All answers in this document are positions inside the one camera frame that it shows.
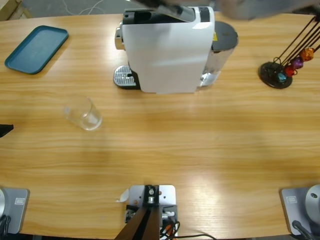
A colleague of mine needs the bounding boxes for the clear drinking glass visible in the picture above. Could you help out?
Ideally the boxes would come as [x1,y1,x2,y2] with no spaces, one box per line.
[62,95,104,132]

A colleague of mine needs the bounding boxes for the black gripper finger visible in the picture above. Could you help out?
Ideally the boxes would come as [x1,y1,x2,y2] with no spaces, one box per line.
[133,0,164,8]
[0,123,15,139]

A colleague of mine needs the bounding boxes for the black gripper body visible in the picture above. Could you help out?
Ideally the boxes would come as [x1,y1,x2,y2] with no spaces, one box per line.
[159,0,184,15]

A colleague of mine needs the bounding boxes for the black base cable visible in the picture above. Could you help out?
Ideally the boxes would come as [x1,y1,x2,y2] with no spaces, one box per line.
[0,214,12,236]
[291,219,315,240]

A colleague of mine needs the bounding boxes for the orange black cable bundle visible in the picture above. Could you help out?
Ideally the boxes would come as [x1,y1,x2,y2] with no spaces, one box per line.
[159,219,181,240]

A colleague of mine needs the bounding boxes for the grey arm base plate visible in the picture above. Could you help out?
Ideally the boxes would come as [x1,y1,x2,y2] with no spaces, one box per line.
[0,187,31,235]
[279,184,320,237]

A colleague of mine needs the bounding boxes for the white capsule coffee machine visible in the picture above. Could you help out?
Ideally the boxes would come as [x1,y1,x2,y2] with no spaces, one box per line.
[114,6,217,96]

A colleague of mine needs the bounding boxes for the black wire capsule holder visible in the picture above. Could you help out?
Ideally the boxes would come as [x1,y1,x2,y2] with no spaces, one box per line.
[258,15,320,90]

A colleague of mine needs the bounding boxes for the dark camera post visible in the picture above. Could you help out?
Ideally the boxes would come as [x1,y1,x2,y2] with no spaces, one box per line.
[115,184,161,240]

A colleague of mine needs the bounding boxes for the purple coffee capsule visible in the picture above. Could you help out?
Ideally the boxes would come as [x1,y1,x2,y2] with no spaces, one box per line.
[292,57,305,70]

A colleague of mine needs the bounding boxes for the white paper tag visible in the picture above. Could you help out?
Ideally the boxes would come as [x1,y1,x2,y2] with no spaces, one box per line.
[114,188,131,204]

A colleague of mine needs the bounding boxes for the silver black drip tray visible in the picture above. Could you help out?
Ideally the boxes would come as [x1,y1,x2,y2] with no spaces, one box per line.
[113,64,141,91]

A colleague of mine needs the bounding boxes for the thin black cable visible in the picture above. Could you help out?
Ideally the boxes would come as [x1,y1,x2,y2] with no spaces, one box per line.
[178,233,217,240]

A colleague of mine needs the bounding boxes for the silver machine lid lever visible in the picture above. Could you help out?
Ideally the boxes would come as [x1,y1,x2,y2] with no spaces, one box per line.
[154,5,197,24]

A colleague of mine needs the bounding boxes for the teal plastic tray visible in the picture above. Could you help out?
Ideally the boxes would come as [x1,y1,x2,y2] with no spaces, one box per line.
[4,24,70,76]

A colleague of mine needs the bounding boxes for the white floor cable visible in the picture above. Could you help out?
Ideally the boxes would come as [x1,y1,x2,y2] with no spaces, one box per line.
[61,0,106,16]

